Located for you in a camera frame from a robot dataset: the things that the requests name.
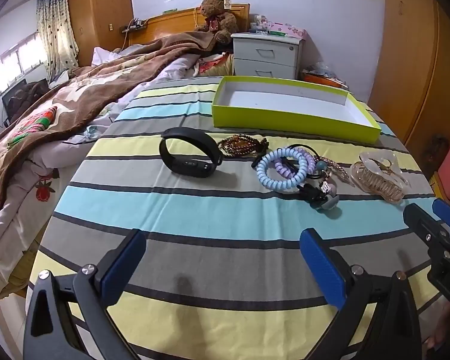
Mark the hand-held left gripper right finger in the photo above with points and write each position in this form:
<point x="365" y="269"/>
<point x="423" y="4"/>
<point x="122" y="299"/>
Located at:
<point x="322" y="270"/>

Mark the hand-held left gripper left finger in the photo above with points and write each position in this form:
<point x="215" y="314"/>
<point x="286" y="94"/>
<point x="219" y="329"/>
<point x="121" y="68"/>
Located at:
<point x="123" y="266"/>

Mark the clear beige claw clip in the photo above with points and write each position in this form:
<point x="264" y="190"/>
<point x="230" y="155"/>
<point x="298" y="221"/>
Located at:
<point x="378" y="183"/>

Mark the black smart band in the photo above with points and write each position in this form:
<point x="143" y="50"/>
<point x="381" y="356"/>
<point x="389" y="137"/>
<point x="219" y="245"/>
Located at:
<point x="183" y="167"/>

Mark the lime green cardboard box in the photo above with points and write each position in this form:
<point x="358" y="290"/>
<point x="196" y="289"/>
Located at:
<point x="285" y="97"/>

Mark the person's right hand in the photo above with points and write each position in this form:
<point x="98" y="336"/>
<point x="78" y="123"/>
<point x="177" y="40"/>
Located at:
<point x="444" y="326"/>

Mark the dark brown ornament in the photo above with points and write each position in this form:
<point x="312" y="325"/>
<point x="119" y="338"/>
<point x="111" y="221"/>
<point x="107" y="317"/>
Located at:
<point x="435" y="152"/>

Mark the striped bed sheet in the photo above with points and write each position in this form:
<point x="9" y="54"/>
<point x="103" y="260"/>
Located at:
<point x="210" y="210"/>

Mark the white floral quilt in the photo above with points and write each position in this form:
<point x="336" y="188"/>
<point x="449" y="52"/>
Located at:
<point x="18" y="213"/>

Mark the orange plastic basin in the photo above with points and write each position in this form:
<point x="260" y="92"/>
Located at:
<point x="322" y="79"/>

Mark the large wooden wardrobe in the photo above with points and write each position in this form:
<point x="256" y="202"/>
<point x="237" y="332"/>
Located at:
<point x="408" y="45"/>

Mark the brown fleece blanket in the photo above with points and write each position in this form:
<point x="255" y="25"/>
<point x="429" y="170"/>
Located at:
<point x="97" y="82"/>

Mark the black computer monitor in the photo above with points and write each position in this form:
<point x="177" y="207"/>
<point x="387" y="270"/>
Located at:
<point x="18" y="97"/>

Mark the yellow pillow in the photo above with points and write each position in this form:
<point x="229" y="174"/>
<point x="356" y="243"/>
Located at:
<point x="217" y="66"/>

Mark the grey drawer nightstand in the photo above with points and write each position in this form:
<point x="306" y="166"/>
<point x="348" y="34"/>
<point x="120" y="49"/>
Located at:
<point x="264" y="56"/>

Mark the window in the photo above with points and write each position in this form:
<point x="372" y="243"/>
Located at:
<point x="11" y="63"/>

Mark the pink floral box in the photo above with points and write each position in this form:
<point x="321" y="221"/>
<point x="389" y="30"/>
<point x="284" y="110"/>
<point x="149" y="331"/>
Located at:
<point x="288" y="29"/>

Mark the power strip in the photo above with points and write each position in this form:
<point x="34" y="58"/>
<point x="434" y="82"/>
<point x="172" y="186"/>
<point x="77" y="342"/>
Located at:
<point x="133" y="27"/>

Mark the spotted curtain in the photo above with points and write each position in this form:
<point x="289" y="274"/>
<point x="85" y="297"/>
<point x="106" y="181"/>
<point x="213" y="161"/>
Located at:
<point x="56" y="33"/>

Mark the wooden headboard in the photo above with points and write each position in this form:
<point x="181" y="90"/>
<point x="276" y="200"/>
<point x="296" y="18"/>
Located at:
<point x="165" y="26"/>

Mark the wooden corner cabinet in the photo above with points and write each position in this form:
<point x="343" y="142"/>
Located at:
<point x="97" y="15"/>

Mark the clear glass bottle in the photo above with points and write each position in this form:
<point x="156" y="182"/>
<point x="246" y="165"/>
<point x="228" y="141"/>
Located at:
<point x="260" y="22"/>

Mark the brown teddy bear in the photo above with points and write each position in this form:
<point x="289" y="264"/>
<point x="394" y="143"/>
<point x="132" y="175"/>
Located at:
<point x="217" y="17"/>

